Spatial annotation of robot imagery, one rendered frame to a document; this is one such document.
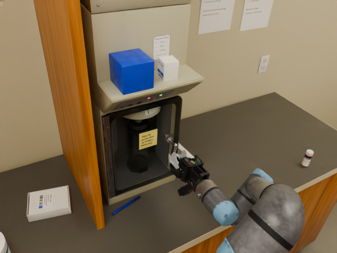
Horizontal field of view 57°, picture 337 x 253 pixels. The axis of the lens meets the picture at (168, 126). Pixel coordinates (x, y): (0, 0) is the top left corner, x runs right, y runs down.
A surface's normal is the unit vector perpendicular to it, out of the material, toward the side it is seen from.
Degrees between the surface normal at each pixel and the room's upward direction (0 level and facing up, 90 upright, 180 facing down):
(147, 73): 90
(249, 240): 41
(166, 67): 90
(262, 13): 90
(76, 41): 90
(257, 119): 1
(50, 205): 0
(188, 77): 0
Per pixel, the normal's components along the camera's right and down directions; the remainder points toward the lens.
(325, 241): 0.05, -0.81
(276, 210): -0.18, -0.67
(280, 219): -0.04, -0.47
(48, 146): 0.50, 0.53
